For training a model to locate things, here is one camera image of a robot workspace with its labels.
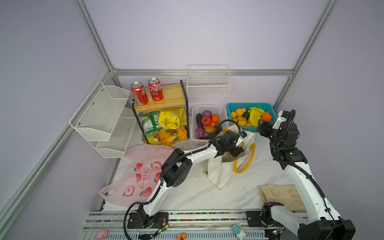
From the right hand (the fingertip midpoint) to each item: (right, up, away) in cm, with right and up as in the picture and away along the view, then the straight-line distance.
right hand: (265, 120), depth 74 cm
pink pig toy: (-79, -54, -6) cm, 96 cm away
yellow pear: (-1, +9, +40) cm, 41 cm away
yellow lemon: (-5, +7, +42) cm, 43 cm away
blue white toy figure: (-15, -52, -7) cm, 54 cm away
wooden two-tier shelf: (-47, +14, +9) cm, 50 cm away
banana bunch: (+9, +6, +36) cm, 37 cm away
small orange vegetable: (-20, +4, +39) cm, 44 cm away
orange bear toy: (-42, -54, -7) cm, 69 cm away
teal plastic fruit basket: (+4, +7, +40) cm, 41 cm away
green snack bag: (-63, 0, +16) cm, 65 cm away
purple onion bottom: (-33, -7, +28) cm, 43 cm away
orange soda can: (-16, -19, +9) cm, 26 cm away
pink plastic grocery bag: (-69, -31, +12) cm, 77 cm away
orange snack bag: (-53, -10, +24) cm, 59 cm away
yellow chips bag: (-49, +2, +13) cm, 51 cm away
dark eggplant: (-33, +3, +38) cm, 51 cm away
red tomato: (-28, +1, +33) cm, 43 cm away
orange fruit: (+16, +5, +32) cm, 36 cm away
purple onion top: (-27, +8, +40) cm, 48 cm away
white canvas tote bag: (-22, -24, -1) cm, 33 cm away
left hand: (-9, -15, +16) cm, 23 cm away
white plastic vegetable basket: (-16, +11, +40) cm, 45 cm away
